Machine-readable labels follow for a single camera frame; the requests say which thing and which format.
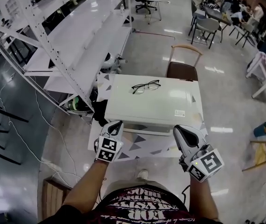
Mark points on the person's white shoe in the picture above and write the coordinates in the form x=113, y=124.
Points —
x=143, y=173

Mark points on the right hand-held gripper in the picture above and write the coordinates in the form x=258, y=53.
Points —
x=203, y=162

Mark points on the blue bin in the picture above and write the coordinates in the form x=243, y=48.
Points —
x=261, y=129

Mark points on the wooden crate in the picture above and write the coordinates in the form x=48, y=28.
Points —
x=53, y=197

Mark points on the person's khaki shorts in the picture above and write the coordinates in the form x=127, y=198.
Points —
x=123, y=186

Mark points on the black-framed eyeglasses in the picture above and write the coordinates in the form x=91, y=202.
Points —
x=145, y=86

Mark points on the table with triangle-patterned cloth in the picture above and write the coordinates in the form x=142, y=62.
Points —
x=144, y=146

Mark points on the black slim-leg chair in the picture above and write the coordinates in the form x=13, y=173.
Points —
x=244, y=32

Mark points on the clear plastic bottle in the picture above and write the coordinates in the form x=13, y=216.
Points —
x=122, y=9

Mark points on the brown seat wooden-back chair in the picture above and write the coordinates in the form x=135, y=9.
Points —
x=181, y=70

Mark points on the green and white helmet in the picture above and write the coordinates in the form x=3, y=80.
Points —
x=73, y=104

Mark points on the white rounded robot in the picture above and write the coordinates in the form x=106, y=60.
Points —
x=109, y=60

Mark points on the white power strip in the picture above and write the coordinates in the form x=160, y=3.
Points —
x=52, y=166

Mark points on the person's dark red printed shirt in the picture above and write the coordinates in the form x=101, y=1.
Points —
x=142, y=209

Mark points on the grey shell chair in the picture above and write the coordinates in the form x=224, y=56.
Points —
x=207, y=27
x=194, y=9

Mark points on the white metal shelving rack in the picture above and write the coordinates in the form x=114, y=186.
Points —
x=72, y=41

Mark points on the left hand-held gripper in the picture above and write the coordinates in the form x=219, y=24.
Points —
x=108, y=148

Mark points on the person's right forearm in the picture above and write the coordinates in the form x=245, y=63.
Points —
x=202, y=199

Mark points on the dark rectangular table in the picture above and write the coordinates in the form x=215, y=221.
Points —
x=216, y=14

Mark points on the person's left forearm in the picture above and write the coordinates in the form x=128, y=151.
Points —
x=86, y=185

